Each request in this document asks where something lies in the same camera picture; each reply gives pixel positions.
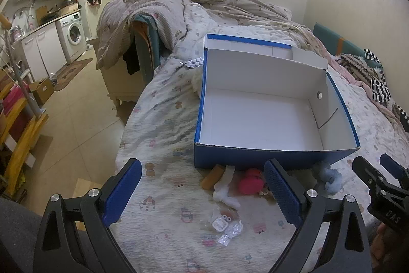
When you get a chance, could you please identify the brown zigzag knit cloth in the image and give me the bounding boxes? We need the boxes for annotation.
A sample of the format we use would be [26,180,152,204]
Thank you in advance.
[339,53,384,82]

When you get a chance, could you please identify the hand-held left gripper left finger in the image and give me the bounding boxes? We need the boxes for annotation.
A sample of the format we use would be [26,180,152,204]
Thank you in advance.
[33,158,143,273]

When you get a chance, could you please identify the white washing machine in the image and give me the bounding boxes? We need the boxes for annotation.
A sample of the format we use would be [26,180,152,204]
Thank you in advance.
[56,12,87,64]

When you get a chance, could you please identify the blue and white cardboard box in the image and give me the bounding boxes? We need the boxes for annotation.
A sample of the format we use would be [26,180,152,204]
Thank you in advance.
[193,34,361,169]

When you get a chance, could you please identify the pink red bag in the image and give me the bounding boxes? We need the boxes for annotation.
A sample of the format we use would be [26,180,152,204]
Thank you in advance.
[0,84,23,139]

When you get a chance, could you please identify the black and white striped cloth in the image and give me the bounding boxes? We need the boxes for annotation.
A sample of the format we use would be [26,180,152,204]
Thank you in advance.
[364,49,392,105]

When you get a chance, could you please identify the red plush toy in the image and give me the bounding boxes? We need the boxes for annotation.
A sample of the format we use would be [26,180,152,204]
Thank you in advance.
[237,168,266,195]

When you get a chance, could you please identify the brown door mat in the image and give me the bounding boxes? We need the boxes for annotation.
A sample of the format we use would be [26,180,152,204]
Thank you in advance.
[53,58,93,92]

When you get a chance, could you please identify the teal headboard with orange stripe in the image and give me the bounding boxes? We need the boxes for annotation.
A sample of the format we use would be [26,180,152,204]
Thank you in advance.
[313,22,381,65]

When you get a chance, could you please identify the silver blister pack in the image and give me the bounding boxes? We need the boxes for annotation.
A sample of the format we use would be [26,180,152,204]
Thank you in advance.
[180,57,204,68]

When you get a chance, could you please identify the grey-brown printed duvet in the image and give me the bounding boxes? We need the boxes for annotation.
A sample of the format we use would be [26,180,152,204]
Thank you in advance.
[96,0,330,70]

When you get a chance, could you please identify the white kitchen base cabinet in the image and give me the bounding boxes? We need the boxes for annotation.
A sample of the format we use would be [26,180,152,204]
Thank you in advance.
[21,24,67,78]

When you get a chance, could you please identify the white fluffy sock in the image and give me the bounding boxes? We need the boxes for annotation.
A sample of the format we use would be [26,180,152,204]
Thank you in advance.
[213,166,241,210]

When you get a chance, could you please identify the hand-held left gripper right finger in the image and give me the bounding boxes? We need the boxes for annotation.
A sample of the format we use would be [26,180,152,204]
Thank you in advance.
[264,159,373,273]

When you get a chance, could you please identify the cardboard box with white label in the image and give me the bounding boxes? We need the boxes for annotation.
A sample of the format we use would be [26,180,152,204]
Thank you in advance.
[29,78,55,105]

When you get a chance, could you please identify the dark grey cloth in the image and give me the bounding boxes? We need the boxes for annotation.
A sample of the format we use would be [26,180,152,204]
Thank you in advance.
[0,199,43,273]

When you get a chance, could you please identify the person's right hand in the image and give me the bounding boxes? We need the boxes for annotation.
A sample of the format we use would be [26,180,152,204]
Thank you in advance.
[368,223,395,267]

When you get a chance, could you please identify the teal and orange footboard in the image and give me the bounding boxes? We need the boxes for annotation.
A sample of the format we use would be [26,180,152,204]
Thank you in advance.
[129,14,160,85]

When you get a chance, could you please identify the orange plush stick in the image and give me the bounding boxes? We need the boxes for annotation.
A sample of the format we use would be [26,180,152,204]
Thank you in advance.
[201,165,224,190]

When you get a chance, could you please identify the black hanging cloth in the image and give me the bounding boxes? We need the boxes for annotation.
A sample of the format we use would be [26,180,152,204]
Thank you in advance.
[123,43,141,75]

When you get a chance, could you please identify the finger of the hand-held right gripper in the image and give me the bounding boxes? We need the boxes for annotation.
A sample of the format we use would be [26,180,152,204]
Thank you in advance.
[352,156,389,193]
[380,153,409,190]

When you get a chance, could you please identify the clear plastic packet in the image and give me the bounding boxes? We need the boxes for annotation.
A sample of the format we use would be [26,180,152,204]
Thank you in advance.
[200,209,243,246]

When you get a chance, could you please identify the light blue fluffy plush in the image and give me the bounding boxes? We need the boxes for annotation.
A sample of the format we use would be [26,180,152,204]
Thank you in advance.
[311,161,342,193]

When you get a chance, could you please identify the yellow wooden rack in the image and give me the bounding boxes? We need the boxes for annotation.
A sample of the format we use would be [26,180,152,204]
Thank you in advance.
[0,81,48,197]

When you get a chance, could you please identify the metal pole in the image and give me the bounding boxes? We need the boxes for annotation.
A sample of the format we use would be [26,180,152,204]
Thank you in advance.
[0,24,43,118]

